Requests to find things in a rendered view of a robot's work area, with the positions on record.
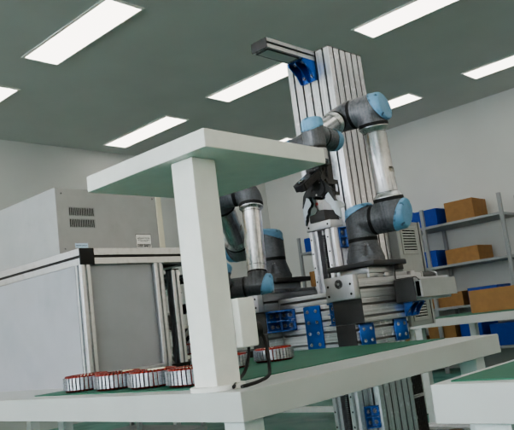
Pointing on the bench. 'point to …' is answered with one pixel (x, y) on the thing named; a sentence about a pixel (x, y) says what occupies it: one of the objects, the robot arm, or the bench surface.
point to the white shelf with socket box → (209, 233)
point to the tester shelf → (166, 256)
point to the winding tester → (72, 226)
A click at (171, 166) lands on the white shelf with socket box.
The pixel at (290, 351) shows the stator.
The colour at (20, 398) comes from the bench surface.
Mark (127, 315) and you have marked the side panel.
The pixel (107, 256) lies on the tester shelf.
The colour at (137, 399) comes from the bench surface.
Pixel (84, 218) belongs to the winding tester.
